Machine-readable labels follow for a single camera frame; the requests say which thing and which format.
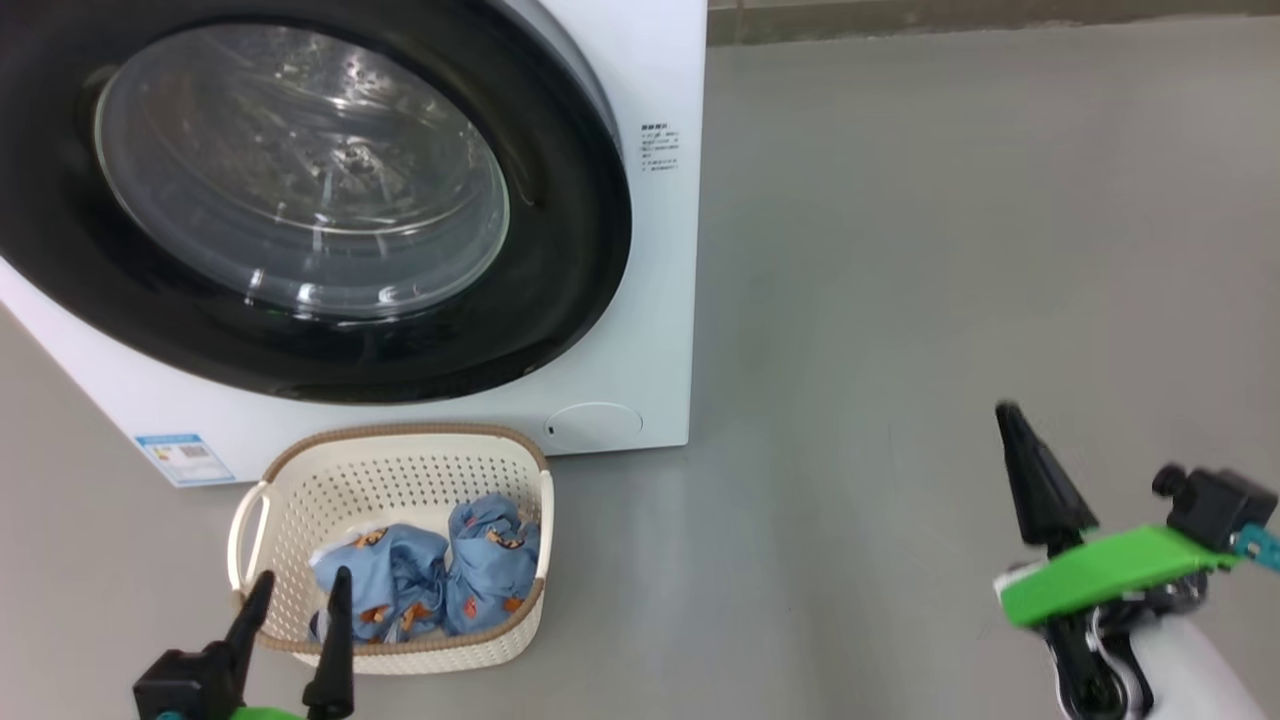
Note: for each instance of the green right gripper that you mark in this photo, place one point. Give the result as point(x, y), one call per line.
point(1100, 575)

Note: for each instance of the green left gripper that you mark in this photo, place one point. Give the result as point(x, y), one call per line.
point(265, 714)

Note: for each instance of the blue printed garment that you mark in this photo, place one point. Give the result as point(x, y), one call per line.
point(480, 570)

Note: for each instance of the black round glass washer door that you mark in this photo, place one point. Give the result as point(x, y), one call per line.
point(560, 260)

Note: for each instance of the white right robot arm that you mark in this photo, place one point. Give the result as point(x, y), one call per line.
point(1195, 670)

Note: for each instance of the cream perforated laundry basket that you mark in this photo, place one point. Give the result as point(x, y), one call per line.
point(400, 480)

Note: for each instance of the white front-load washing machine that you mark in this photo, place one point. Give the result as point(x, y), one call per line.
point(650, 300)

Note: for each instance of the blue energy label sticker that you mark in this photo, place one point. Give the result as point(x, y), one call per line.
point(185, 458)

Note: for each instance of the round white filter cover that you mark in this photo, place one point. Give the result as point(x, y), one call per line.
point(595, 425)

